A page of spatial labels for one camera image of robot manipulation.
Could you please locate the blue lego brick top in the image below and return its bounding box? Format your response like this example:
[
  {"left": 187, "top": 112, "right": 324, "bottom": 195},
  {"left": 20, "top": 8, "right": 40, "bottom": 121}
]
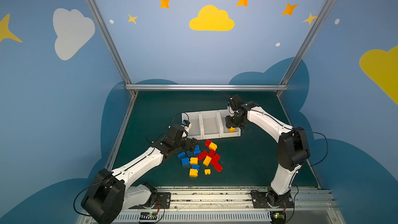
[{"left": 193, "top": 145, "right": 201, "bottom": 156}]

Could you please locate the aluminium frame rail back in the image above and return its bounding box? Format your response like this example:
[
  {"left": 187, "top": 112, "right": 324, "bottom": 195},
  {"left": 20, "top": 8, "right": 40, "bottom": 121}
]
[{"left": 125, "top": 84, "right": 288, "bottom": 91}]

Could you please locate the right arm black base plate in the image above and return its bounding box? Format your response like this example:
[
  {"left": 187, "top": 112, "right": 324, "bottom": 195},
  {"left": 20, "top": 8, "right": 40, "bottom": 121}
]
[{"left": 250, "top": 190, "right": 293, "bottom": 208}]

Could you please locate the blue lego brick left large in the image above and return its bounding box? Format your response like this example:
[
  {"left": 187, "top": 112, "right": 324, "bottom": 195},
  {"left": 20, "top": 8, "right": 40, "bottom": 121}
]
[{"left": 181, "top": 158, "right": 190, "bottom": 167}]

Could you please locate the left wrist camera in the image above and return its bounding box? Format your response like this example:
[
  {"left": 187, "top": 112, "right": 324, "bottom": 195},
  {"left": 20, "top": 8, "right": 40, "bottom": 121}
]
[{"left": 182, "top": 120, "right": 192, "bottom": 132}]

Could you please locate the large yellow lego brick bottom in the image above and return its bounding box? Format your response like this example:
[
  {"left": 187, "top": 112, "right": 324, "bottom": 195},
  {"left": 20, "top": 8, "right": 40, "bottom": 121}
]
[{"left": 189, "top": 169, "right": 199, "bottom": 177}]

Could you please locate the aluminium frame post right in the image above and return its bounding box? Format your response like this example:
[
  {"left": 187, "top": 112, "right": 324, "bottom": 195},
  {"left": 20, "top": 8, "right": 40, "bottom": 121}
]
[{"left": 276, "top": 0, "right": 337, "bottom": 97}]

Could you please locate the middle white bin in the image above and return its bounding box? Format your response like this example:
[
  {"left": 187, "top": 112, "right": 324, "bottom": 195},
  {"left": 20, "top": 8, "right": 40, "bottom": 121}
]
[{"left": 200, "top": 110, "right": 221, "bottom": 140}]

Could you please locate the aluminium frame post left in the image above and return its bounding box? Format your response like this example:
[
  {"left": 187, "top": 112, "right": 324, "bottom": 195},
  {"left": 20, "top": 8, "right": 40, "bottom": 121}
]
[{"left": 85, "top": 0, "right": 131, "bottom": 85}]

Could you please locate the right controller board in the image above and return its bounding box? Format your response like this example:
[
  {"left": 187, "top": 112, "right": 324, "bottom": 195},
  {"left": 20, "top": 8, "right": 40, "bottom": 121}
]
[{"left": 270, "top": 212, "right": 287, "bottom": 224}]

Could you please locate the small blue lego brick lower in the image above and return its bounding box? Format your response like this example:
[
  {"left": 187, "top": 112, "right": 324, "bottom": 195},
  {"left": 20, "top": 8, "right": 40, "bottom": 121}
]
[{"left": 191, "top": 164, "right": 200, "bottom": 170}]

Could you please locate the aluminium frame post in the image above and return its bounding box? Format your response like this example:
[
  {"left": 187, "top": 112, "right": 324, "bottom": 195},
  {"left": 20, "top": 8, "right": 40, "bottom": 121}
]
[
  {"left": 85, "top": 0, "right": 131, "bottom": 85},
  {"left": 276, "top": 0, "right": 337, "bottom": 97}
]

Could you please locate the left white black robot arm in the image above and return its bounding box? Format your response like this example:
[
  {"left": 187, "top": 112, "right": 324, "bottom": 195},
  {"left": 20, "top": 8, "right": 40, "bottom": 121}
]
[{"left": 81, "top": 120, "right": 198, "bottom": 224}]

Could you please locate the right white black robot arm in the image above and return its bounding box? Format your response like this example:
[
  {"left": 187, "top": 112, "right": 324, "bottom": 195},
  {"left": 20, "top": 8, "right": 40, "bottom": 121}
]
[{"left": 226, "top": 95, "right": 311, "bottom": 208}]

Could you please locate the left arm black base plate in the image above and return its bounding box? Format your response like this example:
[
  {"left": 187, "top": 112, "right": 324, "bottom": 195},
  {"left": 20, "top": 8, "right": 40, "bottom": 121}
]
[{"left": 130, "top": 192, "right": 171, "bottom": 209}]

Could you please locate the controller board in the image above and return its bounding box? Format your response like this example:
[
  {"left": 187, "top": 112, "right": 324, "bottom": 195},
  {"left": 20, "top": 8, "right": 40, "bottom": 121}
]
[
  {"left": 138, "top": 212, "right": 158, "bottom": 224},
  {"left": 270, "top": 212, "right": 287, "bottom": 224}
]

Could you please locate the long red lego brick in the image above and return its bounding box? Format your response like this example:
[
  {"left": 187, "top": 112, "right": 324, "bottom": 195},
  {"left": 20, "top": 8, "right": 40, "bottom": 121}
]
[{"left": 197, "top": 150, "right": 208, "bottom": 161}]

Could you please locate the left controller board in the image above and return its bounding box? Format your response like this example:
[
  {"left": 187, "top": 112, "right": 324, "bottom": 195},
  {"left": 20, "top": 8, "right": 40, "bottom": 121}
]
[{"left": 138, "top": 212, "right": 158, "bottom": 224}]

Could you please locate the left white bin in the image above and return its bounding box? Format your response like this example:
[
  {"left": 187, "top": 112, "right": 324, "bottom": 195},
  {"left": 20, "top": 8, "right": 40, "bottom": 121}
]
[{"left": 181, "top": 112, "right": 202, "bottom": 140}]

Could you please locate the red lego brick top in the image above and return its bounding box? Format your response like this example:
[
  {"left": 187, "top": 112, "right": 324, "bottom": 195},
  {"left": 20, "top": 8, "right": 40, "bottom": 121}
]
[{"left": 205, "top": 140, "right": 212, "bottom": 147}]

